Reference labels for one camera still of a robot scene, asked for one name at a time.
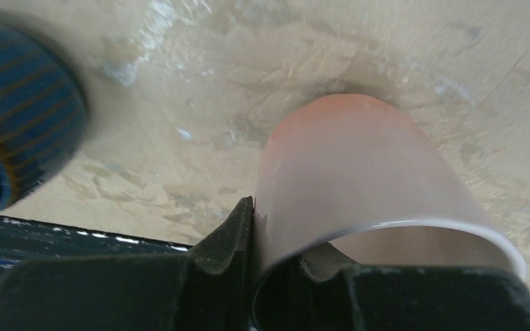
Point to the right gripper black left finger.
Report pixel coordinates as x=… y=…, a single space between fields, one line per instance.
x=204 y=288

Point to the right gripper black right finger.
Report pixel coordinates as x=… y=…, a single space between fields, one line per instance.
x=323 y=289

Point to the pale pink gradient mug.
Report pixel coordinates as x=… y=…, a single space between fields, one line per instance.
x=348 y=175

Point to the blue ribbed mug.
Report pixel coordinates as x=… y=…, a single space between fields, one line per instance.
x=43 y=115

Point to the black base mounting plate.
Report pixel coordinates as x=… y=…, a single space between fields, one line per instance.
x=22 y=239

